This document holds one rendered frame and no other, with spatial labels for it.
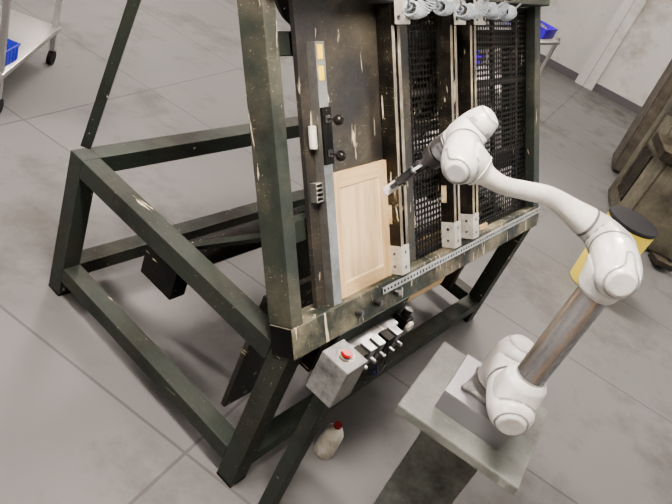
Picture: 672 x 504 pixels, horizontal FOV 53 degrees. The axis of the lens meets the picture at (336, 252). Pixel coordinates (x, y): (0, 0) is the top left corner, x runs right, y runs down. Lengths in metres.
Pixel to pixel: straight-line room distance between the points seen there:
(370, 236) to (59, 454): 1.50
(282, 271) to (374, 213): 0.58
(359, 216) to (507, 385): 0.85
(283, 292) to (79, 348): 1.31
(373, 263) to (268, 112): 0.85
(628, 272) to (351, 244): 1.06
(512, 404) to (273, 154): 1.12
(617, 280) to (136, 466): 1.97
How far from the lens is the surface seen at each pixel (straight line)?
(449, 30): 3.11
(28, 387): 3.18
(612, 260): 2.06
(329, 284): 2.52
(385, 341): 2.73
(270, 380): 2.54
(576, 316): 2.17
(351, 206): 2.60
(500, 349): 2.50
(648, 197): 6.79
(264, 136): 2.24
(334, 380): 2.31
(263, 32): 2.20
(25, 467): 2.94
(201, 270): 2.65
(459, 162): 1.88
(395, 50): 2.75
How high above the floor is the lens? 2.43
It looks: 33 degrees down
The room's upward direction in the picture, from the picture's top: 25 degrees clockwise
